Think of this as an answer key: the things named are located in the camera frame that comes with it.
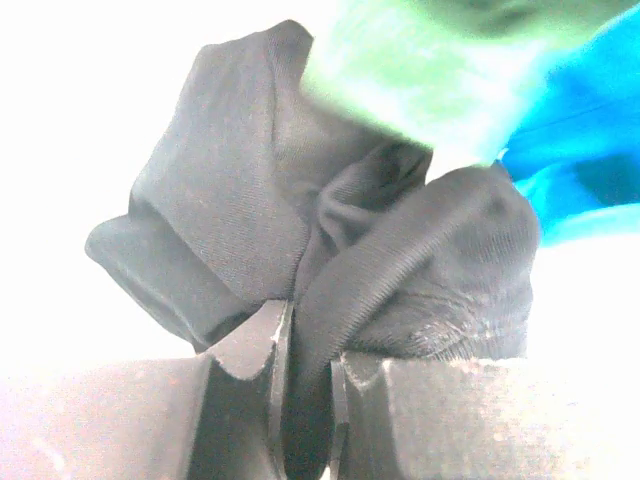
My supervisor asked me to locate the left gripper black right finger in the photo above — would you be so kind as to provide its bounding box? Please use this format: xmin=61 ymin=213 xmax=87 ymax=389
xmin=330 ymin=353 xmax=639 ymax=479

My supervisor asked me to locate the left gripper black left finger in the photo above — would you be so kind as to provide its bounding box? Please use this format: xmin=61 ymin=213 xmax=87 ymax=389
xmin=1 ymin=300 xmax=293 ymax=479

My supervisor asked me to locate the black daisy t shirt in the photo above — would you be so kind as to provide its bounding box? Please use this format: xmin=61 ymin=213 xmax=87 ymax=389
xmin=83 ymin=18 xmax=542 ymax=401

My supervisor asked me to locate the teal blue t shirt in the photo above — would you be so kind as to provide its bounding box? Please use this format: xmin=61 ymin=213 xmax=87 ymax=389
xmin=502 ymin=7 xmax=639 ymax=246

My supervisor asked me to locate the dark green raglan shirt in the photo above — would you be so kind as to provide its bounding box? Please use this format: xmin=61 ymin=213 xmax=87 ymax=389
xmin=301 ymin=0 xmax=632 ymax=171

